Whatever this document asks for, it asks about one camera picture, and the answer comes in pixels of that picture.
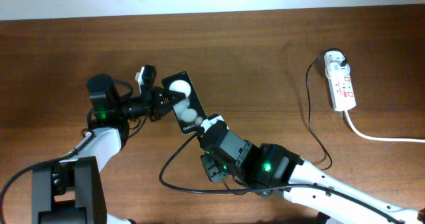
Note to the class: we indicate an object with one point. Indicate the black samsung galaxy phone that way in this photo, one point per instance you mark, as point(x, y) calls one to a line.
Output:
point(189, 112)

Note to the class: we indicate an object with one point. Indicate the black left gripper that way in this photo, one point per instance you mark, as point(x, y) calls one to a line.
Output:
point(152, 97)

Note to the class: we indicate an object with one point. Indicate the white usb charger adapter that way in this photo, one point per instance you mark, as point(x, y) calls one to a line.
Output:
point(336, 68)

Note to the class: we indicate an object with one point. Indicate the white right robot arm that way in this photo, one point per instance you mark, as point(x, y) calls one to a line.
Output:
point(271, 169)

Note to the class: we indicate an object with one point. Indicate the white power strip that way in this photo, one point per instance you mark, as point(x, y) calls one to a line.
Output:
point(341, 88)

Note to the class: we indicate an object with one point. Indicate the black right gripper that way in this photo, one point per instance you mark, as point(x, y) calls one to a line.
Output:
point(214, 172)

